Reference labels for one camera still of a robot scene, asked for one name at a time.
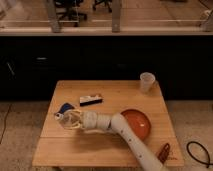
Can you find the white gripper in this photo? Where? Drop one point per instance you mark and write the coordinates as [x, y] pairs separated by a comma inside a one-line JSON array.
[[88, 120]]

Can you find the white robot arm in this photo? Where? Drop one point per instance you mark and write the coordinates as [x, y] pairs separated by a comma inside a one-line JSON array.
[[118, 124]]

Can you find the blue cloth piece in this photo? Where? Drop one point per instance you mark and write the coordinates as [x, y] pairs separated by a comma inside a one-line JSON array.
[[65, 107]]

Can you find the small black white box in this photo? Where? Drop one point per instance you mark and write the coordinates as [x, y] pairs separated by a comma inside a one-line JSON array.
[[90, 99]]

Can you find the orange bowl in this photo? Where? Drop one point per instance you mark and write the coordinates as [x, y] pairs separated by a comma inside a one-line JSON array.
[[138, 122]]

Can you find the wooden table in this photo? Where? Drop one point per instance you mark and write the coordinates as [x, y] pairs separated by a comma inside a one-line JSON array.
[[75, 148]]

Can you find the translucent plastic cup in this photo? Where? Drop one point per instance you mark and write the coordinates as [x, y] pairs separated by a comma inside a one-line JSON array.
[[147, 79]]

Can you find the black office chair left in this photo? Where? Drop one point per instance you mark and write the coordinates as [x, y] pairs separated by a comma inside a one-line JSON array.
[[69, 7]]

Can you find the red handled tool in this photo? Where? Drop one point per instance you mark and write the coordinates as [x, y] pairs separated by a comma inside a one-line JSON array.
[[164, 153]]

